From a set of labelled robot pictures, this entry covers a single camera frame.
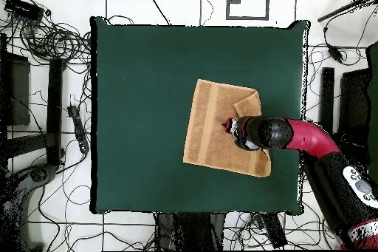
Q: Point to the tan terry towel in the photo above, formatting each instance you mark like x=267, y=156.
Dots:
x=212, y=133

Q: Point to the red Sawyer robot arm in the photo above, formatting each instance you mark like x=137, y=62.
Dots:
x=313, y=139

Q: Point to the dark flat panel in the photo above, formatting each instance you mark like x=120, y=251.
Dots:
x=354, y=101
x=17, y=92

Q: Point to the dark green table cloth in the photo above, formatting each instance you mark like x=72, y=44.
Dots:
x=147, y=86

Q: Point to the black stand leg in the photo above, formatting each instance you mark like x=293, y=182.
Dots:
x=327, y=98
x=54, y=110

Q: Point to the black power strip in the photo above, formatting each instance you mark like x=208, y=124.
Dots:
x=78, y=127
x=274, y=231

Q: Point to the black power adapter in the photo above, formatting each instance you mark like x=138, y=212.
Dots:
x=335, y=53

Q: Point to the black tripod pole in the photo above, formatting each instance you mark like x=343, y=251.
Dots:
x=339, y=11

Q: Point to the black swivel chair base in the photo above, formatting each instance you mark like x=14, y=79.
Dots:
x=40, y=173

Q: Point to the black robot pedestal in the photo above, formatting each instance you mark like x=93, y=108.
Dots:
x=192, y=231

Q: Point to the grey rectangular floor frame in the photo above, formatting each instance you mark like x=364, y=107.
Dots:
x=227, y=9

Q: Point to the black network switch box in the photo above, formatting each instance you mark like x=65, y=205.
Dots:
x=23, y=8

